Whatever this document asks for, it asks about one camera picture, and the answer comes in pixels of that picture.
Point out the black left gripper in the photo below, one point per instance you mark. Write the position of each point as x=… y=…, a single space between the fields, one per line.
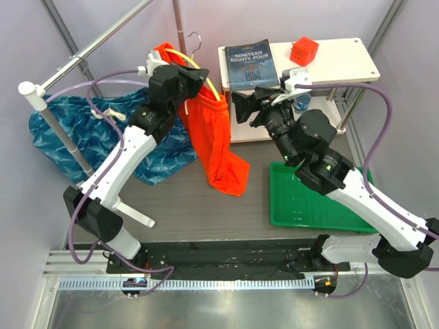
x=195 y=77

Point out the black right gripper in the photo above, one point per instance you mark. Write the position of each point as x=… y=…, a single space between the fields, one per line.
x=260 y=101

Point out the orange shorts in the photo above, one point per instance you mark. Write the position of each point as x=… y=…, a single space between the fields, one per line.
x=207 y=121

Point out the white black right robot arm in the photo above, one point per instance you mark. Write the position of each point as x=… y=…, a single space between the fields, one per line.
x=401 y=245

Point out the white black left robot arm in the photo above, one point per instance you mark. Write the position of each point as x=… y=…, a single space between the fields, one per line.
x=95 y=205

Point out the blue patterned shorts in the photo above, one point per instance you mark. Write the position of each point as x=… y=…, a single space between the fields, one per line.
x=95 y=138

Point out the Nineteen Eighty-Four book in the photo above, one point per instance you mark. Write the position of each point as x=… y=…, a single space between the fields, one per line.
x=250 y=65

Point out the blue glass cup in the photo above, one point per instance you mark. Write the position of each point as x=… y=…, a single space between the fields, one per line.
x=301 y=103

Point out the red cube power strip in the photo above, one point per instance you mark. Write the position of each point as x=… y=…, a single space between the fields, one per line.
x=303 y=51

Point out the white two-tier shelf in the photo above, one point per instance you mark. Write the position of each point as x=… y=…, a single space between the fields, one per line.
x=343 y=60

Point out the green plastic tray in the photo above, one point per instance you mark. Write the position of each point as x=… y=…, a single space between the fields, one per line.
x=293 y=205

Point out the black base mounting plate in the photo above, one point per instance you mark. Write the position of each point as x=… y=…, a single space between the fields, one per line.
x=231 y=260

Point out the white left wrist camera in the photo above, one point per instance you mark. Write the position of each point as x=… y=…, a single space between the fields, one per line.
x=152 y=62

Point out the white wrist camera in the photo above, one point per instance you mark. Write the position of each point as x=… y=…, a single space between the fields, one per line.
x=294 y=82
x=152 y=62

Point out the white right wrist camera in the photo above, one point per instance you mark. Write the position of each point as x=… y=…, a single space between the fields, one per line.
x=294 y=82

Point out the white slotted cable duct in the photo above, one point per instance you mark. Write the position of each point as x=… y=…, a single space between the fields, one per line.
x=132 y=284

